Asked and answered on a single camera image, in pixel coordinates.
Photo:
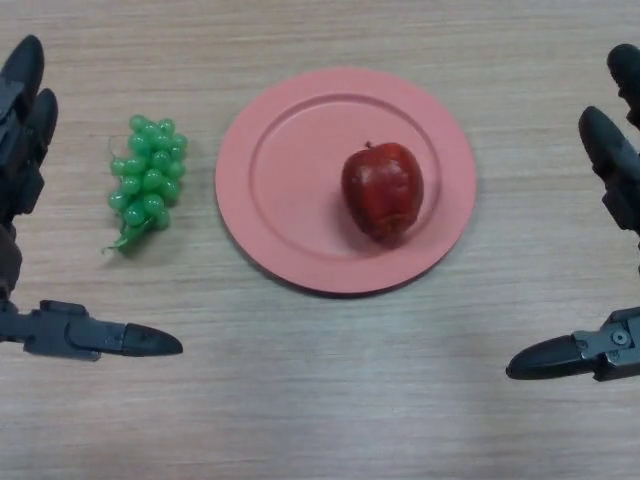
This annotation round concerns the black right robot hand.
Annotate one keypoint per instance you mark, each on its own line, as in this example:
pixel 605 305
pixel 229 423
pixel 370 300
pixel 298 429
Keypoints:
pixel 610 150

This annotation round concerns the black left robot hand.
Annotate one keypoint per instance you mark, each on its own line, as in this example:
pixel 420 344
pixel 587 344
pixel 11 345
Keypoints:
pixel 20 145

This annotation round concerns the red apple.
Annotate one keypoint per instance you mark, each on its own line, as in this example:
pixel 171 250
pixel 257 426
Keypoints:
pixel 382 192

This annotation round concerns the pink round plate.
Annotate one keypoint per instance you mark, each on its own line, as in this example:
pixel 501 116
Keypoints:
pixel 290 200

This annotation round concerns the green grape bunch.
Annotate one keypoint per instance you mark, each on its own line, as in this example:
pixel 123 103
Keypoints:
pixel 147 175

